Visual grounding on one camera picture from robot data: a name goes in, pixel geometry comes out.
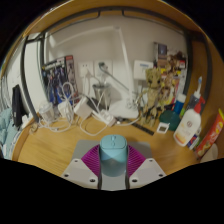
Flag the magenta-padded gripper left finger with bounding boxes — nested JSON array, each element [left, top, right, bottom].
[[60, 143, 103, 190]]

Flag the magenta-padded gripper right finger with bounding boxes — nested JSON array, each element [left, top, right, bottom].
[[125, 143, 167, 190]]

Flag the light blue computer mouse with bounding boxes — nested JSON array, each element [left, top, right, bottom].
[[98, 133, 129, 178]]

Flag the small white desk clock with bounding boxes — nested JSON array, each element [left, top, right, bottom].
[[156, 122, 171, 135]]

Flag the dark green container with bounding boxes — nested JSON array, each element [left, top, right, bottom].
[[159, 109, 182, 132]]

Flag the white pump lotion bottle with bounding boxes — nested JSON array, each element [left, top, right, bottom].
[[173, 98, 206, 148]]

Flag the white power strip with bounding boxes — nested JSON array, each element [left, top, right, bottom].
[[91, 109, 118, 127]]

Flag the white mug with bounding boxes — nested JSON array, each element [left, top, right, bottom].
[[199, 143, 219, 164]]

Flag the white power adapter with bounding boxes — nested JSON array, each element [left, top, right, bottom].
[[73, 96, 93, 119]]

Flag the white desk lamp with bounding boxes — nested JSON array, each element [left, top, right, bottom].
[[49, 25, 141, 120]]

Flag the clear domed plastic container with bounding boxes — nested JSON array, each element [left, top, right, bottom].
[[38, 101, 56, 124]]

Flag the red yellow chips can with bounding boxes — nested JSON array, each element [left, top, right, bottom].
[[194, 108, 224, 159]]

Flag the metal cup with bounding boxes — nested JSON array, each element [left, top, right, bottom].
[[92, 83, 111, 109]]

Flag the teal blanket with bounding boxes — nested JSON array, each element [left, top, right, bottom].
[[0, 108, 14, 154]]

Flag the brown tree creature figurine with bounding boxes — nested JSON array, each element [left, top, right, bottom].
[[138, 67, 168, 128]]

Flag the black backpack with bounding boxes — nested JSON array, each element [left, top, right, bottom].
[[11, 84, 29, 128]]

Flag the robot model kit box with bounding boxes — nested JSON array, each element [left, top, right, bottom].
[[41, 54, 81, 106]]

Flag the colourful printed box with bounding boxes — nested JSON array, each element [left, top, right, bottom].
[[153, 42, 188, 104]]

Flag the white cable tangle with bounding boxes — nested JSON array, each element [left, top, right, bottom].
[[33, 74, 116, 138]]

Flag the grey metal desk frame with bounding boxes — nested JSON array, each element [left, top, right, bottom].
[[19, 6, 213, 123]]

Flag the white wall box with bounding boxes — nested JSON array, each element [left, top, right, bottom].
[[133, 59, 154, 81]]

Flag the white wall socket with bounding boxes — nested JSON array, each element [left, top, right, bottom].
[[78, 60, 95, 78], [94, 59, 113, 78]]

